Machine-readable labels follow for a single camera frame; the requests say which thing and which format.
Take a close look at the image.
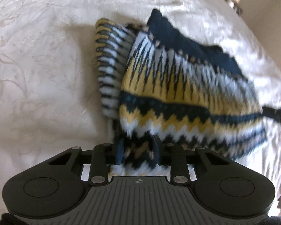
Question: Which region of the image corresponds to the patterned knit sweater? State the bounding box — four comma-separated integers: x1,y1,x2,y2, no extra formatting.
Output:
95,9,267,169

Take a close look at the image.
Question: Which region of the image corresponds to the white satin bedspread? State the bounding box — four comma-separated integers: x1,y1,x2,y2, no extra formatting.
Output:
0,0,281,217

